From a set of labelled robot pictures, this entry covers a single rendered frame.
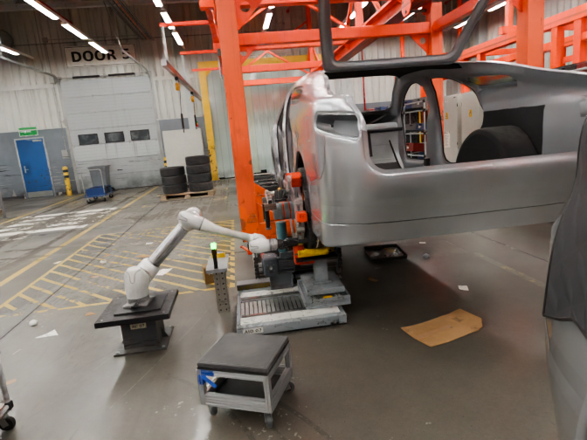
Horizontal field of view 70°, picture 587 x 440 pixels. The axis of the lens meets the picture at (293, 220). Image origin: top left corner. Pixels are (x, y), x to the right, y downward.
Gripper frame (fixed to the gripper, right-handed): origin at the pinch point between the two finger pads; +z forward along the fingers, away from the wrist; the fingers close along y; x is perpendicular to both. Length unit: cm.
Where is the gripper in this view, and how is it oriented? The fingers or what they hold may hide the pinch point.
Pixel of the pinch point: (303, 241)
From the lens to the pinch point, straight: 321.0
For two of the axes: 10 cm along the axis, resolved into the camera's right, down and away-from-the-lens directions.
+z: 9.9, -1.1, 1.0
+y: 0.3, -5.6, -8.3
